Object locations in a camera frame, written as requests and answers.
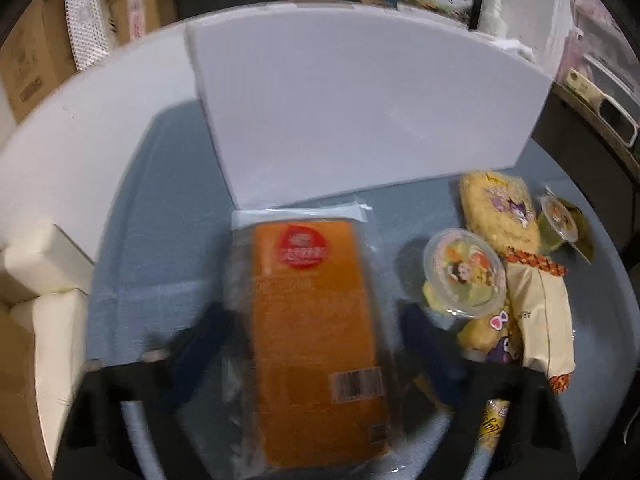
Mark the white dotted paper bag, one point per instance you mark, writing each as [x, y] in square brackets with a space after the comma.
[89, 29]

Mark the yellow snack bag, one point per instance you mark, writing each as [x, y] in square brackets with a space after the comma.
[492, 423]

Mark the yellow kuromi noodle pack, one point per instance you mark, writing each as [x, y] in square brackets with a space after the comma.
[495, 338]
[499, 208]

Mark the large cardboard box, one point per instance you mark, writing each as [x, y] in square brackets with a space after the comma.
[36, 58]

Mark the small open cardboard box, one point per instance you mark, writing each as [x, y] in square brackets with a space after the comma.
[134, 19]

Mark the jelly cup with cartoon lid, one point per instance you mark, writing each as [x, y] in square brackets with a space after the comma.
[463, 275]

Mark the cream sofa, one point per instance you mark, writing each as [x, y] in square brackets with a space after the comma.
[45, 289]

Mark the white storage box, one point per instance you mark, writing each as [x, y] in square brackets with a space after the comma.
[312, 100]

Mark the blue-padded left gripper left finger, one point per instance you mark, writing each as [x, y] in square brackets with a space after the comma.
[177, 369]

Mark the olive yellow sachet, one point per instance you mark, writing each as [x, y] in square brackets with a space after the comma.
[584, 246]

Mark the beige tissue pack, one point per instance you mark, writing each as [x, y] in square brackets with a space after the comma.
[606, 108]

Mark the clear drawer organizer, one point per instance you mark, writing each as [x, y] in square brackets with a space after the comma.
[596, 47]

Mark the beige pastry pack orange ends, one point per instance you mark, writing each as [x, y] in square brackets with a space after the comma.
[541, 308]

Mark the orange cake package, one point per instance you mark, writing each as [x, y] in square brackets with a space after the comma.
[313, 345]

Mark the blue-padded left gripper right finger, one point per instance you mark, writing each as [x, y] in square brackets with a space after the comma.
[435, 352]

